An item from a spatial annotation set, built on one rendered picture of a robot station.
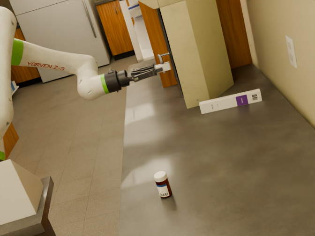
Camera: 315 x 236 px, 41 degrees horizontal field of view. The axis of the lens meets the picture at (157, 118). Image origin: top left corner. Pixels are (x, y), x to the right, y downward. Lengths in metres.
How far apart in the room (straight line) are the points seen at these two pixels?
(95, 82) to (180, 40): 0.42
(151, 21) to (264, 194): 1.21
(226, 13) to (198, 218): 1.26
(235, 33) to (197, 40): 0.44
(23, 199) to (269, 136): 0.88
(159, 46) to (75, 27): 4.70
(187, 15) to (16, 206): 1.00
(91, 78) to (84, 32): 4.95
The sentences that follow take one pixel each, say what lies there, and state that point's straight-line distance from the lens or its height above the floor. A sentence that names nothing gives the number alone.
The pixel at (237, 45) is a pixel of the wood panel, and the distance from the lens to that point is 2.28.
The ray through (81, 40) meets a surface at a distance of 6.89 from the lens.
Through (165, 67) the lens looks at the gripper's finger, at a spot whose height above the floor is 1.14.
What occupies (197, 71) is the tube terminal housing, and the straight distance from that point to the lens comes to 1.89.
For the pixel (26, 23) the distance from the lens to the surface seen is 6.99.
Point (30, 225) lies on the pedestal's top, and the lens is 1.52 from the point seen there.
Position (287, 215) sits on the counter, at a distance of 1.19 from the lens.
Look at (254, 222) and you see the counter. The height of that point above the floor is 0.94.
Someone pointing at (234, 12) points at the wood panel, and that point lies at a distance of 2.24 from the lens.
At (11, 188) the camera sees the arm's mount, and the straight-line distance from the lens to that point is 1.52.
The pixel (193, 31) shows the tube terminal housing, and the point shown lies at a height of 1.28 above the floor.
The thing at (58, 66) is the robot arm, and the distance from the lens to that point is 1.96.
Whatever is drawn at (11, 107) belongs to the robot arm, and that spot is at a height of 1.29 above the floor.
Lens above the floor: 1.69
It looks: 23 degrees down
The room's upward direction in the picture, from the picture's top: 17 degrees counter-clockwise
